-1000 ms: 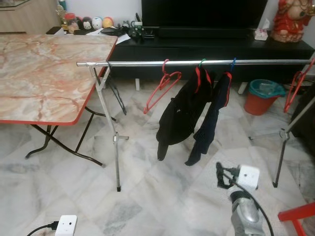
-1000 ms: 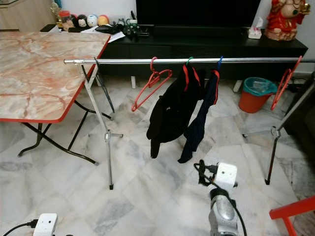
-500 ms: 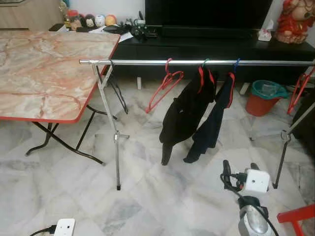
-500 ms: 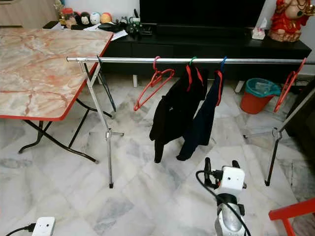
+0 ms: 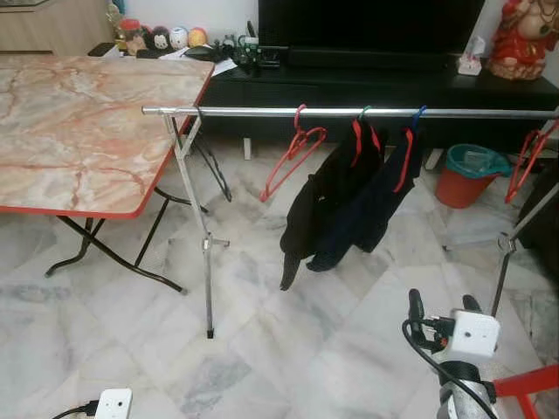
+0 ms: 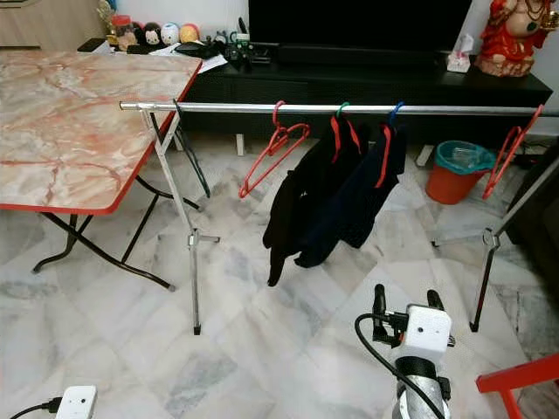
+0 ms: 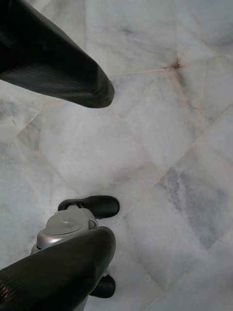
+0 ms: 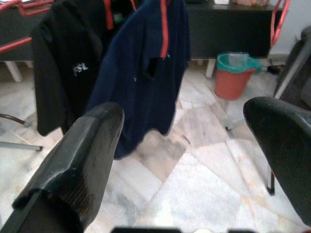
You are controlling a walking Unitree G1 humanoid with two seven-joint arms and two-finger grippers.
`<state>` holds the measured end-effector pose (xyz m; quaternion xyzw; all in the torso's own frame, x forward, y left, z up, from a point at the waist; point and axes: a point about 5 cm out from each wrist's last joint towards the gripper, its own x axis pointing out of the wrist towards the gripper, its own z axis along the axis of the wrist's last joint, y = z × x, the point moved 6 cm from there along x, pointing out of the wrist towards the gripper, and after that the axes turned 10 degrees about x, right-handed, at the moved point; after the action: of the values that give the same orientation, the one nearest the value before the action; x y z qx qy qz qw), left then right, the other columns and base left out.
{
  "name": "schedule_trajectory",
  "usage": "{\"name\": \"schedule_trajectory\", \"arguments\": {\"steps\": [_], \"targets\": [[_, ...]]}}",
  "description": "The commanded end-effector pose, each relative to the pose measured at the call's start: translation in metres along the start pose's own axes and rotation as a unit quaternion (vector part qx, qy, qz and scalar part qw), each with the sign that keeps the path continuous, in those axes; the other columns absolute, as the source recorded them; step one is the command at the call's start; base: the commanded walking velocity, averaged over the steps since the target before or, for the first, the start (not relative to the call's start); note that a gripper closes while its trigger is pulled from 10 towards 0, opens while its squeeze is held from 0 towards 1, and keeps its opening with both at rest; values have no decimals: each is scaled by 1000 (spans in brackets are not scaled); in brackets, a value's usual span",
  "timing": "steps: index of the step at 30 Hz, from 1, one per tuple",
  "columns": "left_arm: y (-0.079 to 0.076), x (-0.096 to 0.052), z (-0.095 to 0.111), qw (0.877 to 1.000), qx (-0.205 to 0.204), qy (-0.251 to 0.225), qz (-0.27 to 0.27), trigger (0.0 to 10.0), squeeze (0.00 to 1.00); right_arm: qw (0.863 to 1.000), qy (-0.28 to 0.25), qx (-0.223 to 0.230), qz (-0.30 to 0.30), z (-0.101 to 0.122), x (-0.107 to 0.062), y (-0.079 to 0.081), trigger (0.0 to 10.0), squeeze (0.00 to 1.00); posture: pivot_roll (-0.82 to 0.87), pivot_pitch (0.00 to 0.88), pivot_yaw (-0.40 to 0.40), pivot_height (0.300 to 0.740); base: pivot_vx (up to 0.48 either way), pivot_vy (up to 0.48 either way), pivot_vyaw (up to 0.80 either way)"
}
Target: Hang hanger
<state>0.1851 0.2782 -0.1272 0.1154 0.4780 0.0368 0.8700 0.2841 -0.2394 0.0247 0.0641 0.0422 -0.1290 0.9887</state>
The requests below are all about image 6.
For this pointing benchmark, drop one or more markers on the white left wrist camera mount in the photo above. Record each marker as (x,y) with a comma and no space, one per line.
(76,404)

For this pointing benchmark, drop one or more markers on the black round plush toy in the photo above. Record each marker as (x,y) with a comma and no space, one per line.
(151,35)

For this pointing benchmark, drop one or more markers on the dark brown sofa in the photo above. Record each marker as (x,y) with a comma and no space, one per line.
(541,227)

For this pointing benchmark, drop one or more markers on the black television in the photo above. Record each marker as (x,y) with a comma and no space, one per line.
(358,22)

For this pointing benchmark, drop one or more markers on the red hanger with green hook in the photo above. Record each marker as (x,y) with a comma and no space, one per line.
(334,135)

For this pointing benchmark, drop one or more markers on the red ceramic figurine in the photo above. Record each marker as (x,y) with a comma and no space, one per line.
(511,44)

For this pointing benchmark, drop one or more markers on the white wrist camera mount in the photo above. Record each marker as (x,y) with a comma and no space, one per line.
(76,404)
(424,332)

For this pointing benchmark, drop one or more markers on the red bin with teal liner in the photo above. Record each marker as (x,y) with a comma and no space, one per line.
(450,185)

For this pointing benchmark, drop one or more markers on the red plastic stool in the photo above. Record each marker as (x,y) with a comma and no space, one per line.
(515,371)

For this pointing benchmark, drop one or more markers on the white round plush toy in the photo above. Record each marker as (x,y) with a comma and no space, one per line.
(170,34)

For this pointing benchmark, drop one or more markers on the black t-shirt with white print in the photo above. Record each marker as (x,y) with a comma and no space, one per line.
(314,188)

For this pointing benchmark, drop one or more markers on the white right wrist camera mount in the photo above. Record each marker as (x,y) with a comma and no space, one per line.
(424,332)

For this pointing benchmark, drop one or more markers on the white tissue box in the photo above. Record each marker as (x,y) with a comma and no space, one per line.
(458,61)

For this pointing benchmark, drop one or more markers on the silver metal clothes rack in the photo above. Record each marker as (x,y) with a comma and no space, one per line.
(227,107)

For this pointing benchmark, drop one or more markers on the gold ornament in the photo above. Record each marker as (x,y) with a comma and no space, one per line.
(106,16)

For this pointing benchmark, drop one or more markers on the light wooden cabinet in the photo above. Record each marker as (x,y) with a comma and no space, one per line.
(44,22)

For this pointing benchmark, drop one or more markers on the black TV console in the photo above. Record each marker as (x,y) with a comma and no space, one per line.
(314,87)

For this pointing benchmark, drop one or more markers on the blue plastic hanger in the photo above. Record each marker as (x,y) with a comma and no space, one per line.
(396,107)

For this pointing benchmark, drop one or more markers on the white paper sheets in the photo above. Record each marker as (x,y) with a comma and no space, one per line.
(212,63)

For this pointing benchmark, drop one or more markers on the red plastic hanger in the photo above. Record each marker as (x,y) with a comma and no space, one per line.
(511,148)
(279,116)

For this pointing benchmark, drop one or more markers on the navy shirt with red collar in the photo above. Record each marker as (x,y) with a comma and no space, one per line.
(358,205)

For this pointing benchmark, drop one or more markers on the black game controllers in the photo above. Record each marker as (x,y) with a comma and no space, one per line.
(240,52)

